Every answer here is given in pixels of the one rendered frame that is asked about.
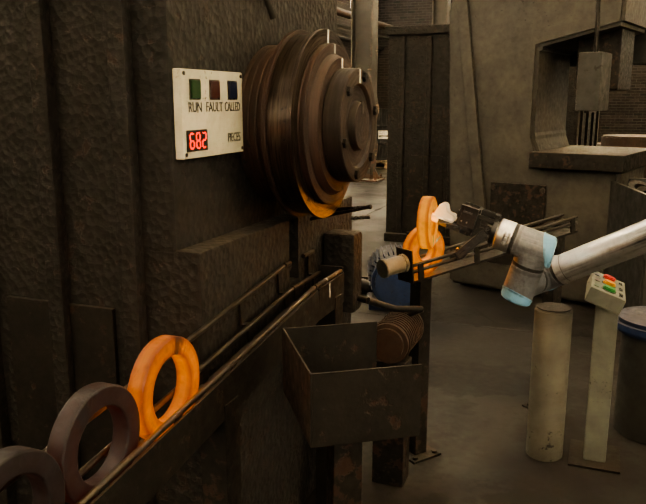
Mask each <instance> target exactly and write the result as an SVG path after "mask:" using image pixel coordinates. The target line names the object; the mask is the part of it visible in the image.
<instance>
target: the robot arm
mask: <svg viewBox="0 0 646 504"><path fill-rule="evenodd" d="M469 204H471V205H474V206H477V207H478V208H477V209H476V208H474V207H471V206H470V205H469ZM501 216H502V215H501V214H498V213H495V212H492V211H490V210H487V209H484V208H483V207H481V206H478V205H475V204H472V203H469V202H467V201H466V203H465V204H462V205H461V208H460V210H458V213H457V214H456V213H454V212H452V211H451V210H450V205H449V203H448V202H443V203H441V204H440V205H439V206H438V208H437V210H436V211H435V213H432V216H431V220H432V221H434V222H436V223H437V224H439V225H441V226H444V227H446V228H448V229H451V230H454V231H456V232H458V233H460V234H464V235H467V236H470V237H473V236H474V235H475V234H476V233H477V234H476V235H475V236H474V237H473V238H471V239H470V240H469V241H468V242H466V243H465V244H464V245H461V246H459V247H457V249H456V250H455V252H454V254H453V255H454V256H455V257H456V259H457V260H460V259H463V258H465V257H466V256H467V255H468V254H469V253H468V252H470V251H471V250H472V249H473V248H475V247H476V246H477V245H478V244H480V243H481V242H482V241H483V240H485V239H486V238H487V237H488V236H489V238H488V241H487V243H490V244H492V243H493V244H492V248H494V249H497V250H500V251H502V252H505V253H507V254H510V255H513V256H514V257H513V260H512V263H511V266H510V268H509V271H508V274H507V277H506V279H505V282H504V285H502V291H501V295H502V296H503V298H505V299H506V300H507V301H509V302H511V303H513V304H516V305H519V306H524V307H527V306H530V304H531V303H532V302H533V301H532V300H533V297H534V296H536V295H539V294H541V293H543V292H546V291H550V290H553V289H555V288H557V287H559V286H562V285H565V284H567V283H568V282H571V281H573V280H576V279H579V278H581V277H584V276H587V275H589V274H592V273H595V272H597V271H600V270H603V269H605V268H608V267H611V266H613V265H616V264H619V263H621V262H624V261H627V260H629V259H632V258H635V257H637V256H640V255H643V254H645V253H646V219H645V220H642V221H640V222H638V223H635V224H633V225H630V226H628V227H625V228H623V229H620V230H618V231H616V232H613V233H611V234H608V235H606V236H603V237H601V238H598V239H596V240H594V241H591V242H589V243H586V244H584V245H581V246H579V247H576V248H574V249H572V250H569V251H567V252H564V253H562V254H559V255H554V252H555V249H556V245H557V238H556V237H554V236H552V235H549V234H547V233H546V232H541V231H538V230H535V229H532V228H530V227H527V226H524V225H521V224H518V223H516V222H513V221H510V220H507V219H502V221H500V219H501ZM487 227H490V229H489V228H487ZM480 230H481V231H480ZM479 231H480V232H479ZM478 232H479V233H478Z"/></svg>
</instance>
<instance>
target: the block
mask: <svg viewBox="0 0 646 504"><path fill-rule="evenodd" d="M324 265H329V266H341V267H343V272H344V302H343V312H345V313H354V312H355V311H356V310H358V309H359V308H360V306H361V302H359V301H357V297H358V295H361V278H362V233H361V231H359V230H346V229H332V230H330V231H328V232H325V234H324Z"/></svg>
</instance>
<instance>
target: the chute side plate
mask: <svg viewBox="0 0 646 504"><path fill-rule="evenodd" d="M329 283H330V298H329ZM341 293H343V302H344V273H341V274H340V275H338V276H337V277H335V278H333V279H332V280H330V281H329V282H327V283H326V284H324V285H323V286H321V287H319V288H318V289H317V290H315V291H314V293H312V294H311V295H310V296H309V297H308V298H307V299H306V300H305V301H304V302H303V303H302V304H301V305H300V306H299V307H297V308H296V309H295V310H294V311H293V312H292V313H291V314H290V315H289V316H288V317H287V318H286V319H285V320H284V321H283V322H282V323H280V325H279V326H277V327H276V328H275V329H274V330H273V331H272V332H271V333H270V334H269V335H268V336H267V337H266V338H265V339H263V340H262V341H261V342H260V343H259V344H258V345H257V346H256V347H255V348H254V349H253V350H252V351H251V352H250V353H249V354H248V355H247V356H245V357H244V358H243V359H242V360H241V361H240V362H239V363H238V364H237V365H236V366H235V367H234V368H233V369H232V370H231V371H230V372H228V373H227V374H226V375H225V376H224V377H223V378H222V379H221V380H220V381H219V382H218V383H217V384H216V385H215V386H214V387H213V388H212V389H210V390H209V391H208V392H207V393H206V394H205V395H204V396H203V397H202V398H201V399H200V400H199V401H198V402H197V403H196V404H195V405H193V406H192V407H191V408H190V409H189V410H188V411H187V412H186V413H185V414H184V415H183V416H182V417H181V418H180V419H179V420H178V421H177V422H175V423H174V424H173V425H172V426H171V427H170V428H169V429H168V430H167V431H166V432H165V433H164V434H163V435H162V436H161V437H160V438H158V439H157V440H156V441H155V442H154V443H153V444H152V445H151V446H150V447H149V448H148V449H147V450H146V451H145V452H144V453H143V454H141V455H140V456H139V457H138V458H137V459H136V460H135V461H134V462H133V463H132V464H131V465H130V466H129V467H128V468H127V469H126V470H124V471H123V472H122V473H121V474H120V475H119V476H118V477H117V478H116V479H115V480H114V481H113V482H112V483H111V484H110V485H109V486H108V487H107V488H106V489H105V490H104V491H102V492H101V493H100V494H99V495H98V496H97V497H96V498H95V499H94V500H93V501H92V502H91V503H89V504H146V503H147V502H148V501H149V500H150V499H151V498H152V497H153V496H154V495H155V494H156V493H157V491H158V490H159V489H160V488H161V487H162V486H163V485H164V484H165V483H166V482H167V481H168V480H169V479H170V478H171V477H172V476H173V475H174V474H175V472H176V471H177V470H178V469H179V468H180V467H181V466H182V465H183V464H184V463H185V462H186V461H187V460H188V459H189V458H190V457H191V456H192V455H193V453H194V452H195V451H196V450H197V449H198V448H199V447H200V446H201V445H202V444H203V443H204V442H205V441H206V440H207V439H208V438H209V437H210V436H211V434H212V433H213V432H214V431H215V430H216V429H217V428H218V427H219V426H220V425H221V424H222V423H223V422H224V421H225V415H224V406H225V405H226V404H227V403H229V402H230V401H231V400H233V399H234V398H235V397H236V396H238V395H239V405H240V404H241V403H242V402H243V401H244V400H245V399H246V398H247V396H248V395H249V394H250V393H251V392H252V391H253V390H254V389H255V388H256V387H257V386H258V385H259V384H260V383H261V382H262V381H263V380H264V379H265V377H266V376H267V375H268V374H269V373H270V372H271V371H272V370H273V369H274V368H275V367H276V366H277V365H278V364H279V363H280V362H281V361H282V360H283V357H282V328H290V327H304V326H315V325H316V324H317V323H318V322H319V320H321V319H322V318H323V317H325V316H326V315H327V314H329V313H330V312H331V311H333V310H334V309H335V297H337V296H338V295H340V294H341Z"/></svg>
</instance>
